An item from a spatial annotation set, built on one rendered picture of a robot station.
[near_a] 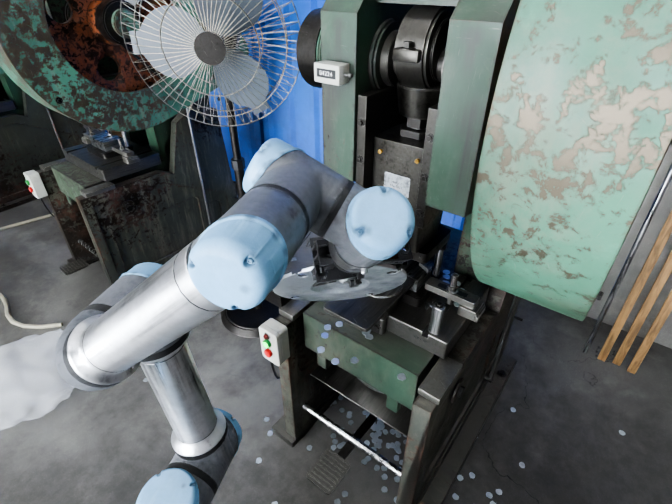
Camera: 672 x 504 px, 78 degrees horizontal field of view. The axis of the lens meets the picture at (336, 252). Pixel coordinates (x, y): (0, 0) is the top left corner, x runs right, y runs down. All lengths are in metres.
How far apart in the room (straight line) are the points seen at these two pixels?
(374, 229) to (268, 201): 0.12
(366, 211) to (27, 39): 1.59
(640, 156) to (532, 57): 0.15
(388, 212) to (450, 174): 0.48
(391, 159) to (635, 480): 1.47
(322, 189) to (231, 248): 0.16
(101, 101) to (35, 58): 0.25
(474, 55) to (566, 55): 0.34
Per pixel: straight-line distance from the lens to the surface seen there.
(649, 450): 2.10
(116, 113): 2.01
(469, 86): 0.86
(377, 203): 0.44
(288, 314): 1.28
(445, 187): 0.93
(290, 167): 0.45
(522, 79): 0.54
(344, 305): 1.09
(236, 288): 0.35
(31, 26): 1.89
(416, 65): 0.95
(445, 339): 1.14
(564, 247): 0.60
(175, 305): 0.44
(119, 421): 2.00
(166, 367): 0.81
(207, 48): 1.52
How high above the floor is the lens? 1.51
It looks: 34 degrees down
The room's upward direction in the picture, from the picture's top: straight up
